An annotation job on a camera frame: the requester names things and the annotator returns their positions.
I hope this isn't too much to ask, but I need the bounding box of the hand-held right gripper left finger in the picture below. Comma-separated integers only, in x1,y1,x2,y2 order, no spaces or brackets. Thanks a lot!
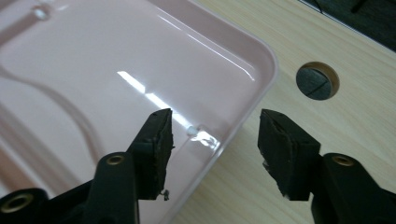
126,107,176,202

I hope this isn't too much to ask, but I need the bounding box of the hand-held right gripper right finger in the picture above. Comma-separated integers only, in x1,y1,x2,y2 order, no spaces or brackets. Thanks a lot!
257,108,322,202

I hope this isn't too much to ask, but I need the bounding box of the pink storage box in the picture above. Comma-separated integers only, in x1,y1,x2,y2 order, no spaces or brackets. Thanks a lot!
0,0,279,224

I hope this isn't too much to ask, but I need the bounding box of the round dark table grommet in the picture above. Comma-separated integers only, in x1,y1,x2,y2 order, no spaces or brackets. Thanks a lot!
295,61,341,102

